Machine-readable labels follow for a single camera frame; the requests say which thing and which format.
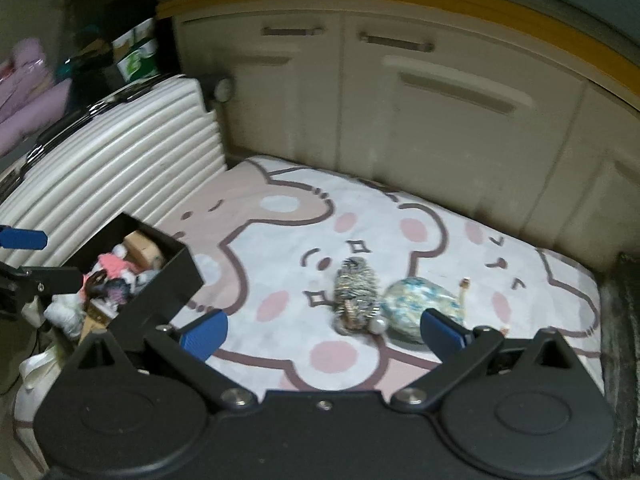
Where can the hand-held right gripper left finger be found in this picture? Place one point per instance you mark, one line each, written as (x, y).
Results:
(205, 335)

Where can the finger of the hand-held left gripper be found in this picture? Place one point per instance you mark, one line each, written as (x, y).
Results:
(45, 282)
(22, 238)

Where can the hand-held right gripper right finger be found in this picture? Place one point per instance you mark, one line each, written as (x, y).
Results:
(442, 332)

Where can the blue and white yarn ball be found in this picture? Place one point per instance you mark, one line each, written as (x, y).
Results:
(415, 305)

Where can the black box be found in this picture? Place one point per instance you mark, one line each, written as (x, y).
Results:
(160, 300)

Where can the brown and blue crochet piece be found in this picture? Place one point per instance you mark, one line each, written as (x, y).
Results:
(112, 290)

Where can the pink and white crochet piece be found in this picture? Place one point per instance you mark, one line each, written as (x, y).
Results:
(112, 262)

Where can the grey and gold yarn skein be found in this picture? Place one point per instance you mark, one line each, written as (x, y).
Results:
(355, 285)

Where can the oval wooden box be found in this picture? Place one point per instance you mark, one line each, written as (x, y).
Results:
(140, 247)

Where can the wooden knitting sticks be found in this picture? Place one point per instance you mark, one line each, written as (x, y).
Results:
(465, 290)

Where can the white pearl bead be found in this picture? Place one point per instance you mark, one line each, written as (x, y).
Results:
(378, 325)

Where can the white plastic bag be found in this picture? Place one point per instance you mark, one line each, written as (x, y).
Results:
(37, 367)

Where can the pink cartoon printed blanket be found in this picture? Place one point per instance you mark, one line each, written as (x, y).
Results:
(280, 260)

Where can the white ribbed suitcase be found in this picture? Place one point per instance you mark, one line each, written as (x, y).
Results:
(125, 170)

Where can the purple padded jacket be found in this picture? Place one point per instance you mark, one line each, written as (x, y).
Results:
(30, 110)

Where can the dark grey rug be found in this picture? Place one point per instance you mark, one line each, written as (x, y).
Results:
(620, 360)

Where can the cream cabinet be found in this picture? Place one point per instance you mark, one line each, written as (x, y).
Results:
(400, 135)

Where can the green and white carton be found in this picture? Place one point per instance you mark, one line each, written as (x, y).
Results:
(135, 60)

